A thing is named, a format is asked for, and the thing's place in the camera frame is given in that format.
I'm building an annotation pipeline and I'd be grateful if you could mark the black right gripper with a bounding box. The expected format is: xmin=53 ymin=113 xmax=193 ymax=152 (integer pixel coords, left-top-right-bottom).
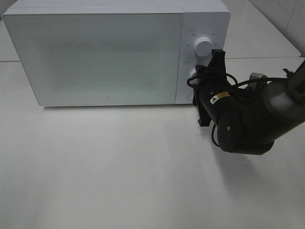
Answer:
xmin=192 ymin=49 xmax=233 ymax=127

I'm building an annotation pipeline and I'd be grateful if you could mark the white microwave knob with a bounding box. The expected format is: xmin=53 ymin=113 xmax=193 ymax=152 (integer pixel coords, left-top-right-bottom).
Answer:
xmin=189 ymin=68 xmax=198 ymax=84
xmin=193 ymin=35 xmax=214 ymax=57

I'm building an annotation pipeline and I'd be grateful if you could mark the round white door button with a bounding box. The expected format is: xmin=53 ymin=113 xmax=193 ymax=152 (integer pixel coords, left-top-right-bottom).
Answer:
xmin=187 ymin=91 xmax=193 ymax=101

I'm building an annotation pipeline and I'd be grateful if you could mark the white microwave door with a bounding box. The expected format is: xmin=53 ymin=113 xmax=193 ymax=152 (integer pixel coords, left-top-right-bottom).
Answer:
xmin=4 ymin=13 xmax=182 ymax=106

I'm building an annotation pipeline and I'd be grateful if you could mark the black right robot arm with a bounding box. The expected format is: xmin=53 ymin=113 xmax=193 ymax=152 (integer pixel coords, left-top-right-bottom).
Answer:
xmin=187 ymin=49 xmax=305 ymax=155

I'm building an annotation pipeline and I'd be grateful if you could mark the white microwave oven body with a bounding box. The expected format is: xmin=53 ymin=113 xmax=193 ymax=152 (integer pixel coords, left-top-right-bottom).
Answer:
xmin=2 ymin=0 xmax=231 ymax=106

